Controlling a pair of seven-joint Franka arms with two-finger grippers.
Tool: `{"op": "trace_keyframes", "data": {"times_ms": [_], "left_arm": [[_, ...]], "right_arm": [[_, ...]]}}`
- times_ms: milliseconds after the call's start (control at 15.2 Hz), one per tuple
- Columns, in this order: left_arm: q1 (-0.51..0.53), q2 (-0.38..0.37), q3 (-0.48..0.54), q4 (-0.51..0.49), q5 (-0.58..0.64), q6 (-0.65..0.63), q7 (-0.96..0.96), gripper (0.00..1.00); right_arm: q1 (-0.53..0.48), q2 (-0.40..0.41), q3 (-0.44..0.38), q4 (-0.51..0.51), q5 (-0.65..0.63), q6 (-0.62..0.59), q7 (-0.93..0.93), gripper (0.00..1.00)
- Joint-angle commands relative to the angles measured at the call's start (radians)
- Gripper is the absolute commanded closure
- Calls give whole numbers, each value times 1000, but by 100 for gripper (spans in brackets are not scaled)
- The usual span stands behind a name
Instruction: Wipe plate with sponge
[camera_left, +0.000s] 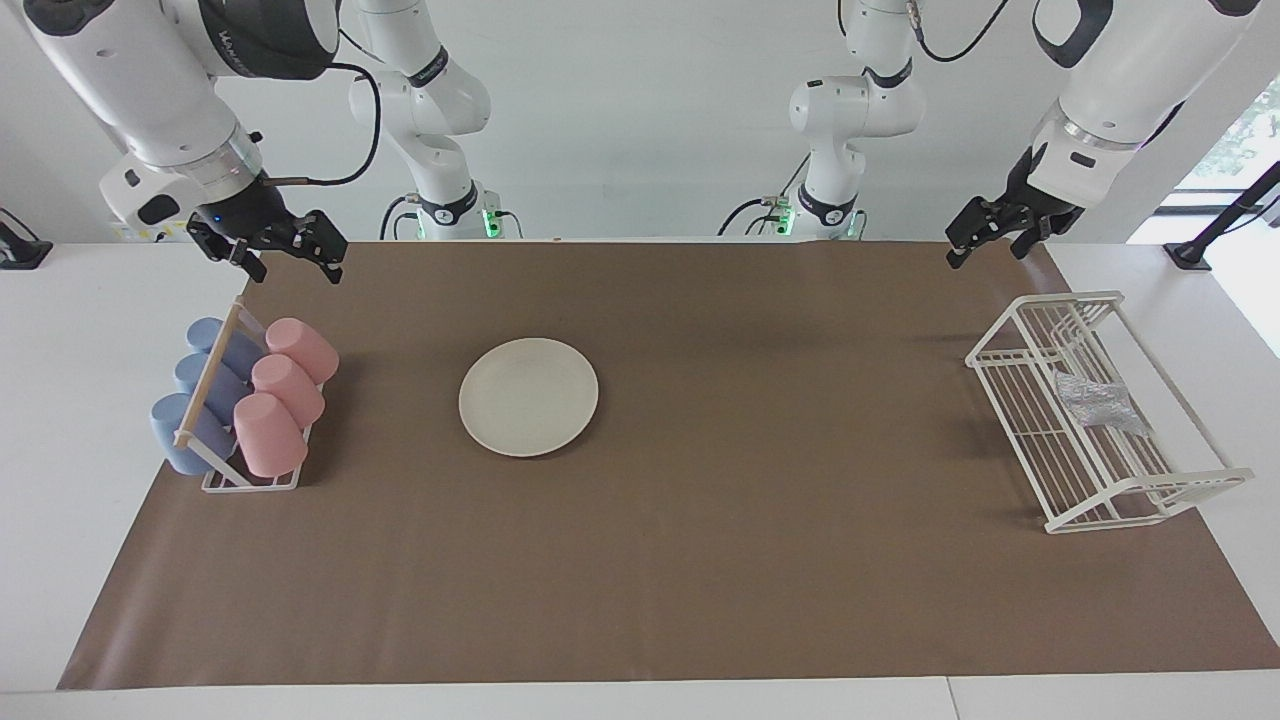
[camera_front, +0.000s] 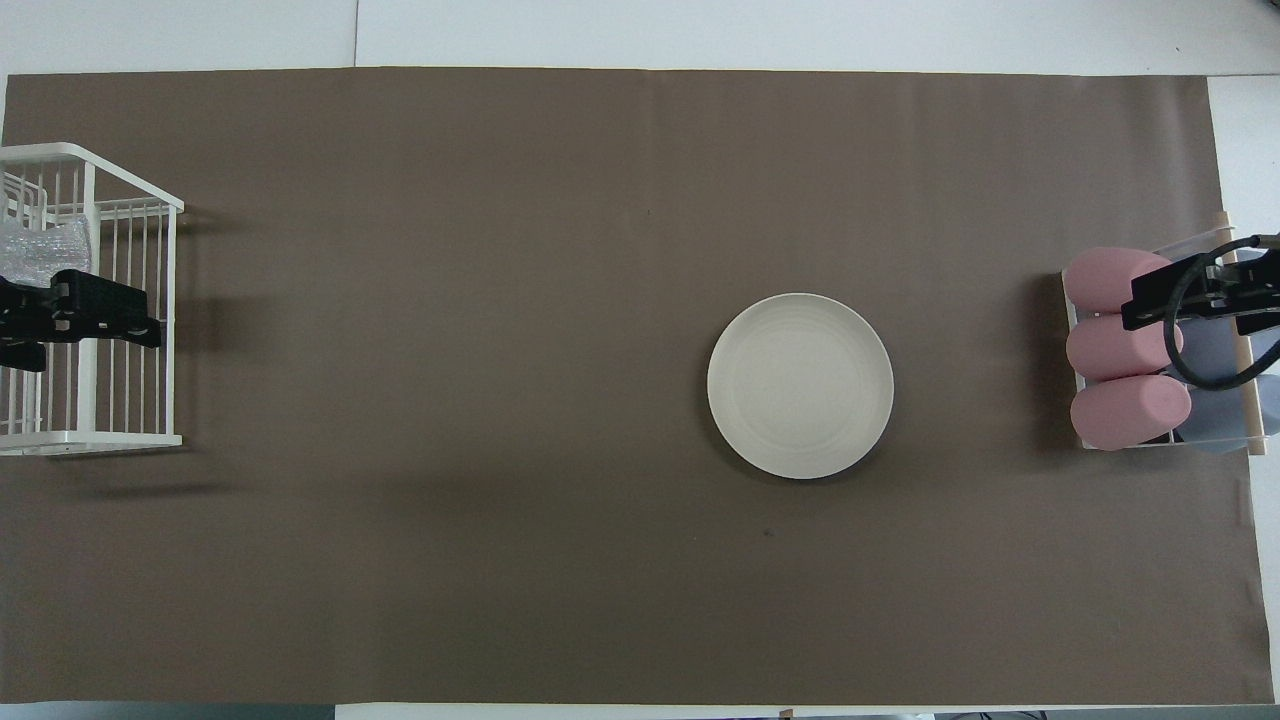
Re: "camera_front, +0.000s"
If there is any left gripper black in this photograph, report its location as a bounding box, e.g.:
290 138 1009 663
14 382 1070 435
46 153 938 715
0 270 166 373

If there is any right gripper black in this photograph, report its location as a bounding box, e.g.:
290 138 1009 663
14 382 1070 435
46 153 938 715
1120 250 1280 337

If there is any silver mesh sponge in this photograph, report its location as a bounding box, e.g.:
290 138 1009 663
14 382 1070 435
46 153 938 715
0 218 93 289

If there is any white round plate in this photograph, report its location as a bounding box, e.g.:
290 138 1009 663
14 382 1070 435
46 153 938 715
707 292 895 481

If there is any blue plastic cup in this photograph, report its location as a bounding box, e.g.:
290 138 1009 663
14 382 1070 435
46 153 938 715
1175 372 1280 456
1180 318 1243 386

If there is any pink plastic cup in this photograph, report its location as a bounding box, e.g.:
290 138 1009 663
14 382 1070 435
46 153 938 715
1066 313 1184 382
1062 247 1181 314
1070 375 1193 451

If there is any wooden cup holder rack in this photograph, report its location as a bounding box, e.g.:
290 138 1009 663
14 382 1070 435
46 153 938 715
1060 210 1271 458

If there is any brown paper table mat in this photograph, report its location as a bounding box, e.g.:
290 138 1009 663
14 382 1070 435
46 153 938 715
0 67 1273 706

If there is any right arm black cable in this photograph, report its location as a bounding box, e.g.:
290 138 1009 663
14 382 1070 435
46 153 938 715
1163 237 1280 390

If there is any white wire dish rack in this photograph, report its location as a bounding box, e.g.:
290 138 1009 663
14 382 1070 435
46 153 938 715
0 142 186 458

